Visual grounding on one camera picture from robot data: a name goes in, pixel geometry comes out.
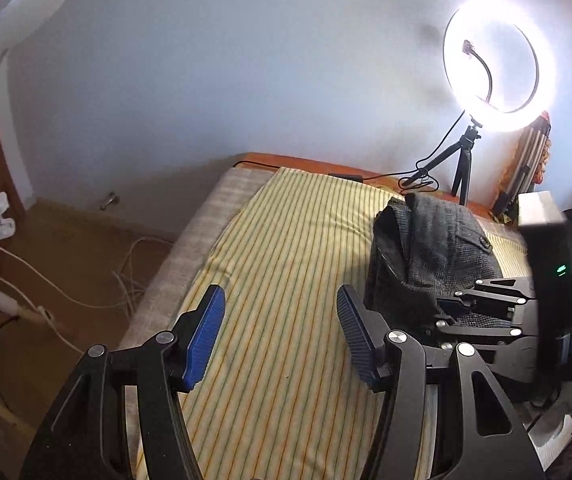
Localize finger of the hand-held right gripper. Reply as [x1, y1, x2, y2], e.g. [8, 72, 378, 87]
[416, 312, 526, 347]
[436, 276, 538, 320]

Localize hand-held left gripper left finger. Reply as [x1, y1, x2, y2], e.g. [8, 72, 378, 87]
[20, 284, 227, 480]

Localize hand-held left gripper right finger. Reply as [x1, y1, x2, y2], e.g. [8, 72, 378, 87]
[336, 284, 548, 480]

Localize dark grey pants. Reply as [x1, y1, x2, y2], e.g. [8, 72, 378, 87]
[365, 191, 518, 332]

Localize yellow striped bed sheet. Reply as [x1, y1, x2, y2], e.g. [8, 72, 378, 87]
[137, 167, 533, 480]

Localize grey checked mattress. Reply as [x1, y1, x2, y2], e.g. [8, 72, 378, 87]
[116, 166, 279, 356]

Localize black tripod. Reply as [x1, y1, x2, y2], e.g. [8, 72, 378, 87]
[405, 116, 485, 207]

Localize striped cushion with orange fringe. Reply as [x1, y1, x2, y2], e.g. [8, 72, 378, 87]
[490, 111, 553, 221]

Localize orange bed sheet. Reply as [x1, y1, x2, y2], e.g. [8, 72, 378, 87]
[235, 152, 494, 220]

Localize white clip lamp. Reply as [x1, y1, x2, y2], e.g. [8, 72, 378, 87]
[0, 0, 69, 249]

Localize black ring light cable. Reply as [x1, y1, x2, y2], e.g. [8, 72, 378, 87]
[233, 110, 468, 192]

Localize white lamp cable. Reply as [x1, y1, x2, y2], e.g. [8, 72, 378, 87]
[0, 236, 175, 356]

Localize white ring light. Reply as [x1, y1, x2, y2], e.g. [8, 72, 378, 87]
[442, 0, 560, 134]

